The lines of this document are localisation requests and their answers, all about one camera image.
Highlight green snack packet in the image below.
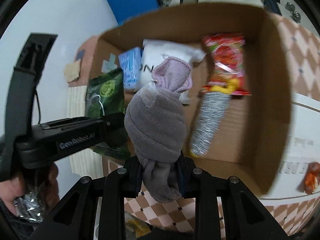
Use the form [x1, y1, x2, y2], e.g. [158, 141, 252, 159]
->
[85, 68, 131, 160]

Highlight mauve socks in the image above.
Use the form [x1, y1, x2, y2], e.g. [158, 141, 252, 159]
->
[124, 56, 193, 204]

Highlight light blue tissue pack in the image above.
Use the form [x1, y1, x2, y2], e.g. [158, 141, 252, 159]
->
[118, 47, 142, 92]

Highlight white ONMAX pouch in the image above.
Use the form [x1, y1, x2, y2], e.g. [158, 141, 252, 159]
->
[135, 39, 206, 104]

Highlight silver steel wool scrubber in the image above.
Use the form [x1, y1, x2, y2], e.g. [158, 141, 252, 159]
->
[189, 78, 240, 157]

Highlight red snack packet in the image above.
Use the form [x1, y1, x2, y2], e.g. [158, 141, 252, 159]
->
[202, 33, 250, 96]

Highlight brown cardboard box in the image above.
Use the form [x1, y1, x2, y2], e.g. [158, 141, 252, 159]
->
[90, 3, 291, 196]

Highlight orange panda snack packet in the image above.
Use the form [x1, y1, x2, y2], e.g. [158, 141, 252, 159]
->
[304, 163, 320, 194]

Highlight person's left hand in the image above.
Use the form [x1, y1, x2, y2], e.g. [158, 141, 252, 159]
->
[1, 163, 60, 216]

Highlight pink and striped blanket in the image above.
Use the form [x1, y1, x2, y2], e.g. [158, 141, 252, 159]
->
[67, 36, 104, 179]

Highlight beige folded cloth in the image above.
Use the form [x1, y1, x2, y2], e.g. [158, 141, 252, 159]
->
[63, 60, 81, 83]

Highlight smartphone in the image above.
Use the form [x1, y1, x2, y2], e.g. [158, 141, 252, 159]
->
[75, 49, 85, 61]

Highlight chrome dumbbell pair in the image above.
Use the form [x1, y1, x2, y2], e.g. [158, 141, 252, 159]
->
[285, 2, 302, 23]

